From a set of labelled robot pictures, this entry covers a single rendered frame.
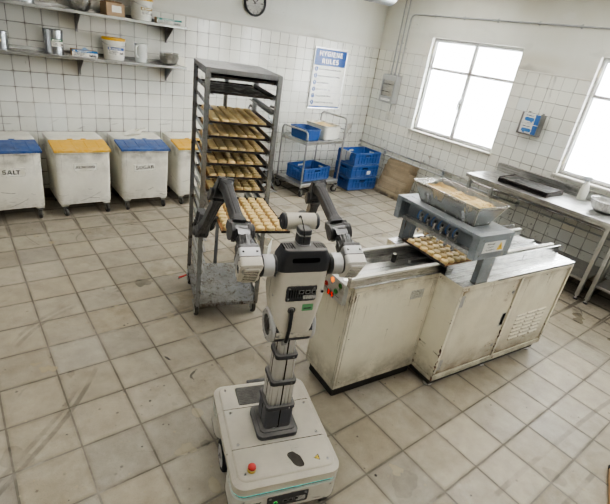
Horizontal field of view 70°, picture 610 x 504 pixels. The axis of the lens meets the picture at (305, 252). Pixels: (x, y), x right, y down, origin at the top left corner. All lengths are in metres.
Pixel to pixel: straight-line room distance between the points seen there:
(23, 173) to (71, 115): 0.98
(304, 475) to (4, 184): 3.98
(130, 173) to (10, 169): 1.12
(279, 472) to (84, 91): 4.60
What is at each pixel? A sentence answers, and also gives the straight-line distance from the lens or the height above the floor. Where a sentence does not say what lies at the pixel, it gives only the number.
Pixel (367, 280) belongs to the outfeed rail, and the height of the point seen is 0.87.
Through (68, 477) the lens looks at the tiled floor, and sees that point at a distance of 2.63.
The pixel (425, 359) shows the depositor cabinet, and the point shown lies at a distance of 3.20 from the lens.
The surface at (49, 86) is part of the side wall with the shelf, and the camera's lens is 5.63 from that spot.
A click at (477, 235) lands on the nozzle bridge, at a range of 2.73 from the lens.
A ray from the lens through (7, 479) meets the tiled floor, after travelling 2.71.
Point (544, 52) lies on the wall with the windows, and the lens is 6.35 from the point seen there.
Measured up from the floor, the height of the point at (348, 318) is 0.64.
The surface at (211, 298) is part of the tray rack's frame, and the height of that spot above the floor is 0.15.
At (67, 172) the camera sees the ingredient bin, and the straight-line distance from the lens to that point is 5.16.
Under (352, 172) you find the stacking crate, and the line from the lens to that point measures 7.00.
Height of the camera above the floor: 2.04
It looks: 25 degrees down
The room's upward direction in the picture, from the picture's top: 9 degrees clockwise
